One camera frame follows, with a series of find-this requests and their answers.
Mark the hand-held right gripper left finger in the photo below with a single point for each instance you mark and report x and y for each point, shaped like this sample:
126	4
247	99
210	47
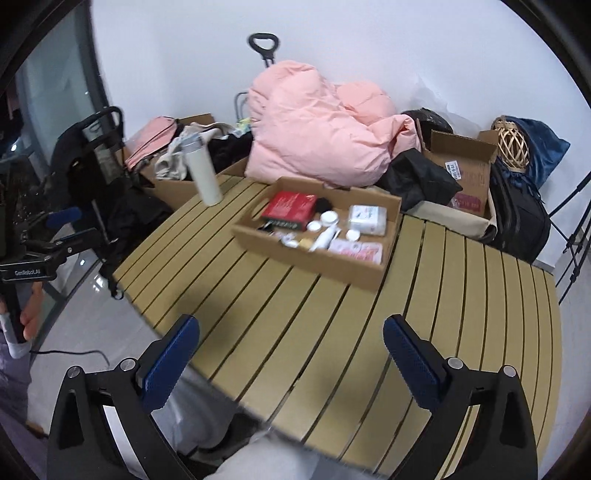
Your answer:
171	364

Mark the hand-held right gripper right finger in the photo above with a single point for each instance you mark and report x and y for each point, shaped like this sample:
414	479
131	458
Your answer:
411	364

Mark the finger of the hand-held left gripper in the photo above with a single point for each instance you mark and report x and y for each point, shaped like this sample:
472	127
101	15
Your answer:
64	216
78	242

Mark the pink sachet packet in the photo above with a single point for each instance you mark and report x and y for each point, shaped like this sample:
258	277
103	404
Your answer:
358	251

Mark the cardboard tray box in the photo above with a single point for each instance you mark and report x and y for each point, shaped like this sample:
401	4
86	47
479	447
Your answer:
323	265

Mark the small white jar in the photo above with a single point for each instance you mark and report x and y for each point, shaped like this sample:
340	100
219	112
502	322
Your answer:
353	235
314	226

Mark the white tube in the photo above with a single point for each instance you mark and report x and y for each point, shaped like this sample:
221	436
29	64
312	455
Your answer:
324	239

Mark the white round lid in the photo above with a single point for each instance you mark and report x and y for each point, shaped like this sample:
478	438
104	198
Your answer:
328	218

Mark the black round puff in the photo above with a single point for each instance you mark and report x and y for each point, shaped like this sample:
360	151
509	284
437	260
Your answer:
324	204

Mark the person's left forearm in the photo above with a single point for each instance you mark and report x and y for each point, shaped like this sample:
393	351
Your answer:
11	383

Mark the person's left hand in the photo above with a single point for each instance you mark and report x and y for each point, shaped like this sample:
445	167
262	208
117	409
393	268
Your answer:
31	316

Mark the black stroller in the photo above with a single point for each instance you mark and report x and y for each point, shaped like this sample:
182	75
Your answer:
92	184

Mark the person's grey shoe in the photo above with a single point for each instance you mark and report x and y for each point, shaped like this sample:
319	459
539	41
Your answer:
231	438

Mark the large cardboard box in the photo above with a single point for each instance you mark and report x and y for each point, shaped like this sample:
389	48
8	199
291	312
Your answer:
178	191

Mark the pink bag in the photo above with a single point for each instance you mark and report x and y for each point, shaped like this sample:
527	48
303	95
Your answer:
150	138

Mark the grey white clothes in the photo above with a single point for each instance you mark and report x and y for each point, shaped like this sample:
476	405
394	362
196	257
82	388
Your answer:
173	159

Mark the person's white trouser leg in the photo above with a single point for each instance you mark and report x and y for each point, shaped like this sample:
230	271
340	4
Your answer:
258	461

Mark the glass door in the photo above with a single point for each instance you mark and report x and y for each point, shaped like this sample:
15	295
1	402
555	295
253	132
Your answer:
60	83

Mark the white tumbler bottle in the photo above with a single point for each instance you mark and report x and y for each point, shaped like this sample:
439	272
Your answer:
203	175

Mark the beige tote bag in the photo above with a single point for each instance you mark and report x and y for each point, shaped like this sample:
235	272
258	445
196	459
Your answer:
455	224

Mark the small white clip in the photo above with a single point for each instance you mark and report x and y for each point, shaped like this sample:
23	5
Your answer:
290	240

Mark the black backpack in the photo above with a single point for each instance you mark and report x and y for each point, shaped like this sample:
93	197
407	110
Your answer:
519	217

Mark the black garment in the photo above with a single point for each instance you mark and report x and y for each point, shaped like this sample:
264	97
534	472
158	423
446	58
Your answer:
420	177

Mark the red box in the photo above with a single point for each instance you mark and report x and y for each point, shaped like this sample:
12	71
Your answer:
288	207

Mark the open cardboard box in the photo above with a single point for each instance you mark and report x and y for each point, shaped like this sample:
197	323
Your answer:
466	175

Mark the black tripod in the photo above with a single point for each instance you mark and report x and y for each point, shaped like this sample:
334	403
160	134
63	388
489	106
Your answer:
572	244

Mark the wicker basket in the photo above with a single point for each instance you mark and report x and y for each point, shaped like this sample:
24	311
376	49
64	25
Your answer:
510	143

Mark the black plastic bag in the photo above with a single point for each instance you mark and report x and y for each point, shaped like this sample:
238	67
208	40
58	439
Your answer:
427	122

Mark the pink down jacket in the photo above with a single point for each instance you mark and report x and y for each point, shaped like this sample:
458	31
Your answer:
318	129

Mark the blue bag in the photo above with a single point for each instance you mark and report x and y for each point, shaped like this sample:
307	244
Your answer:
545	145

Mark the clear plastic bag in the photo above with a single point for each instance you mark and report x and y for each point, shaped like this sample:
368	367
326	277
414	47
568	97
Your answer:
431	94

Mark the metal cart frame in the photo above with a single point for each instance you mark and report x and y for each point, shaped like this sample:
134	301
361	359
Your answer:
238	104

